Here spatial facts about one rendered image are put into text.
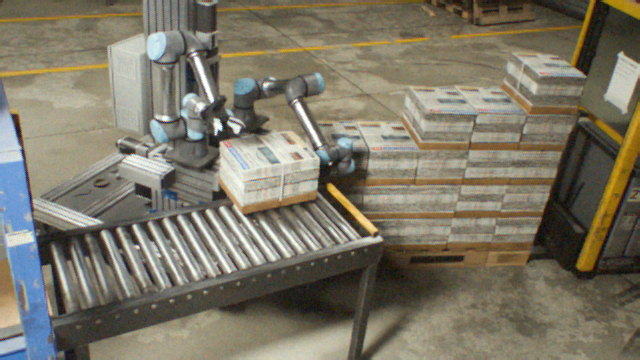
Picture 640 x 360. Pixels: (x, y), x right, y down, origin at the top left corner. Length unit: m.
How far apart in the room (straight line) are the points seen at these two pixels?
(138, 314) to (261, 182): 0.78
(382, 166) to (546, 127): 0.95
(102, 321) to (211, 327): 1.13
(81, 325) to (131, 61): 1.53
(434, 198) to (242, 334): 1.32
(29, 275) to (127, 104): 1.76
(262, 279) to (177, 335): 0.98
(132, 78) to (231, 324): 1.39
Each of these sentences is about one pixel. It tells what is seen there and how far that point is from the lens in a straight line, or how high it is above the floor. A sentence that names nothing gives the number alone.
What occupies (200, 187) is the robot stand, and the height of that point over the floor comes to 0.67.
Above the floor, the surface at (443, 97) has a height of 1.07.
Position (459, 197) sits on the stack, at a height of 0.52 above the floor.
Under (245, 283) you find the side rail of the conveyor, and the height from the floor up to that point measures 0.77.
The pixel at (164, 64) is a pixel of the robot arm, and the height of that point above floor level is 1.34.
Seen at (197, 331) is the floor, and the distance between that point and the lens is 3.37.
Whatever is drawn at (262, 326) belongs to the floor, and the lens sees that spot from 3.39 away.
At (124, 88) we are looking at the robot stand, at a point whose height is 1.02.
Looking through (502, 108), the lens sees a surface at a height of 1.07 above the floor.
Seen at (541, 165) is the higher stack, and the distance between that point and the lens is 3.82.
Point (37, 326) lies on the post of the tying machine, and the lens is 2.03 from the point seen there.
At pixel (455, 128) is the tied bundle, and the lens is 3.46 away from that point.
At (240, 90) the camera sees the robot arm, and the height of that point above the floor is 1.02.
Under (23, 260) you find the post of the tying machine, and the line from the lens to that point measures 1.87.
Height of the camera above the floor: 2.35
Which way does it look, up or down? 30 degrees down
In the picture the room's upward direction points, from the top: 6 degrees clockwise
